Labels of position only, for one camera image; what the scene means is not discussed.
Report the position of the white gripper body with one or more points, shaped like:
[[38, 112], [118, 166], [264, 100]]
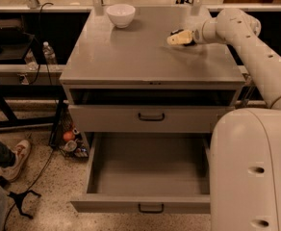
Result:
[[198, 36]]

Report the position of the dark blue rxbar wrapper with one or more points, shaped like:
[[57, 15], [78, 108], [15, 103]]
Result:
[[189, 44]]

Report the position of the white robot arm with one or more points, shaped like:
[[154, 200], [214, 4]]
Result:
[[245, 149]]

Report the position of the grey drawer cabinet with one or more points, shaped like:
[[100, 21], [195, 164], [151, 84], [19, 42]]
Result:
[[135, 66]]

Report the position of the closed grey middle drawer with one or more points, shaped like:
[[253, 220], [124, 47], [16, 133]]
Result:
[[146, 119]]

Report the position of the open grey lower drawer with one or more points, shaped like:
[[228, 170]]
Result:
[[146, 173]]

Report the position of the white ceramic bowl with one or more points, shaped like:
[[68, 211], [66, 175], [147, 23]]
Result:
[[121, 15]]

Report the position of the clear plastic water bottle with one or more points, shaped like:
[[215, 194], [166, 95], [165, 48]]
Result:
[[49, 54]]

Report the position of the orange fruit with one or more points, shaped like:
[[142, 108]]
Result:
[[68, 136]]

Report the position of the black side table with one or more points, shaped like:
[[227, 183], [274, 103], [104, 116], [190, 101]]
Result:
[[25, 76]]

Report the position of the black wire basket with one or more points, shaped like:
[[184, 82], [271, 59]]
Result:
[[63, 123]]

